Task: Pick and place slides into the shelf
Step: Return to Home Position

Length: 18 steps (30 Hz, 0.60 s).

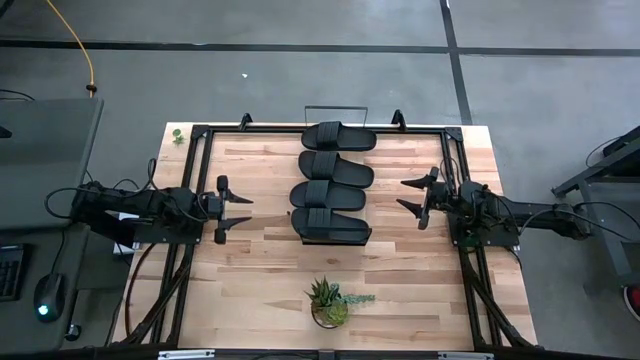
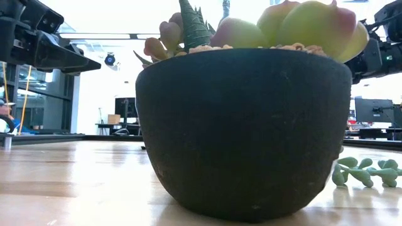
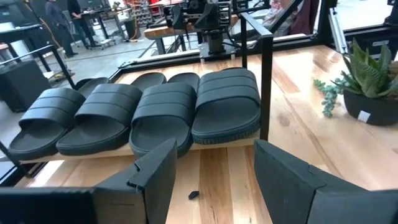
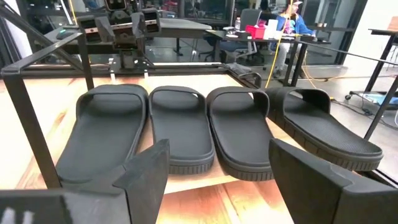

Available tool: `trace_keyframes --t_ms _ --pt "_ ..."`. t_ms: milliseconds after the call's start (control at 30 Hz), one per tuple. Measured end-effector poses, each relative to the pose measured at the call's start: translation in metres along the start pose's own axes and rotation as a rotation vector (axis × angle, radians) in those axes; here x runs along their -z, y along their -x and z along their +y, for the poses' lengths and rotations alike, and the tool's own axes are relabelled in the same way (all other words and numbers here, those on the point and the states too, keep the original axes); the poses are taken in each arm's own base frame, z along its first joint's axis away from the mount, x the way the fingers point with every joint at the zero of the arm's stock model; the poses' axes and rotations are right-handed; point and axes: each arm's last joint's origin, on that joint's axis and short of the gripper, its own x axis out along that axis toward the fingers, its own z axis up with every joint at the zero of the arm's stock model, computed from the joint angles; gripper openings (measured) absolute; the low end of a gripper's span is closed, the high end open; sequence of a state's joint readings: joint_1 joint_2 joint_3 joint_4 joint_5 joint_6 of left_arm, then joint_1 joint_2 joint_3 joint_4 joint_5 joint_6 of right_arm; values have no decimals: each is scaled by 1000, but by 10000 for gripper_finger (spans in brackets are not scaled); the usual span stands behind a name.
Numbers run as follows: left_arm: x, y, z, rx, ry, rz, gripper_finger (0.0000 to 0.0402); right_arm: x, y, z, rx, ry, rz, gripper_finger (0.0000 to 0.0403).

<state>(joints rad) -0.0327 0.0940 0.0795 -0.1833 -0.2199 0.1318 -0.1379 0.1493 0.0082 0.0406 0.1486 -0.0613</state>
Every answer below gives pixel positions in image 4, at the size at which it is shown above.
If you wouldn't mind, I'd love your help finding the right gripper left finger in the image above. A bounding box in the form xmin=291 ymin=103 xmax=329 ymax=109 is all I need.
xmin=0 ymin=139 xmax=170 ymax=224

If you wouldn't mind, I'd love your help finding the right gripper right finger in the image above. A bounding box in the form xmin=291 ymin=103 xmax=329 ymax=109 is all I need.
xmin=268 ymin=138 xmax=398 ymax=224

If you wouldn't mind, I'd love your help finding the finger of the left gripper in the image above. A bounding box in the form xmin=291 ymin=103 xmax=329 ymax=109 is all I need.
xmin=94 ymin=15 xmax=116 ymax=44
xmin=130 ymin=11 xmax=147 ymax=35

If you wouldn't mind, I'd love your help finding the black rubber slide sandal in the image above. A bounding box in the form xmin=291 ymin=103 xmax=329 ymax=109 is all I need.
xmin=148 ymin=85 xmax=216 ymax=175
xmin=206 ymin=86 xmax=276 ymax=182
xmin=264 ymin=86 xmax=384 ymax=172
xmin=55 ymin=83 xmax=149 ymax=187

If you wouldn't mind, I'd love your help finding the black computer mouse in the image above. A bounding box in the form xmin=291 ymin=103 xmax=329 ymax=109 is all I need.
xmin=55 ymin=28 xmax=75 ymax=40

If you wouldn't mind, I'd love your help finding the grey desk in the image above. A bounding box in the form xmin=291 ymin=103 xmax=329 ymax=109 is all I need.
xmin=152 ymin=17 xmax=213 ymax=57

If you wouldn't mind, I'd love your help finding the grey office chair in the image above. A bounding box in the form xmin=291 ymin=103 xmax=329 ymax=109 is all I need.
xmin=198 ymin=8 xmax=265 ymax=66

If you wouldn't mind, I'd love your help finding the red box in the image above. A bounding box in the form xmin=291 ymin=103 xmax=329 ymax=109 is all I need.
xmin=244 ymin=24 xmax=267 ymax=40

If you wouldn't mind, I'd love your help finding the white box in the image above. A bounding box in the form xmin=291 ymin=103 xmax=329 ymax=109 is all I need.
xmin=266 ymin=19 xmax=279 ymax=40

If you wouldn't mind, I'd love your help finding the long black table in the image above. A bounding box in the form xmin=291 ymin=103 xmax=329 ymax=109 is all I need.
xmin=205 ymin=29 xmax=332 ymax=88

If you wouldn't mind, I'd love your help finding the seated person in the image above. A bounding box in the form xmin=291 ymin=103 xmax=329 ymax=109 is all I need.
xmin=273 ymin=0 xmax=317 ymax=78

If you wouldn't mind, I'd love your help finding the black table with wooden board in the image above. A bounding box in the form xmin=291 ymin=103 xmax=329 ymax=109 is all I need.
xmin=368 ymin=15 xmax=398 ymax=94

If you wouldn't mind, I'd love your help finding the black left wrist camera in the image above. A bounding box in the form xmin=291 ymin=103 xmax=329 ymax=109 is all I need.
xmin=104 ymin=0 xmax=129 ymax=12

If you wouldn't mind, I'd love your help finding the yellow hanging cable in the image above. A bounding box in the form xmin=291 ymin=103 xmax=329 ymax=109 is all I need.
xmin=68 ymin=0 xmax=78 ymax=25
xmin=264 ymin=0 xmax=295 ymax=89

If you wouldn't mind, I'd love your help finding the wooden shelf with black frame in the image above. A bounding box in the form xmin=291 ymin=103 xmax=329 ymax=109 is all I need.
xmin=0 ymin=29 xmax=398 ymax=195

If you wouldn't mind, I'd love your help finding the black frame clamp handle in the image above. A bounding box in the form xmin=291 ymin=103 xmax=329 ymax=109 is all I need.
xmin=238 ymin=71 xmax=263 ymax=90

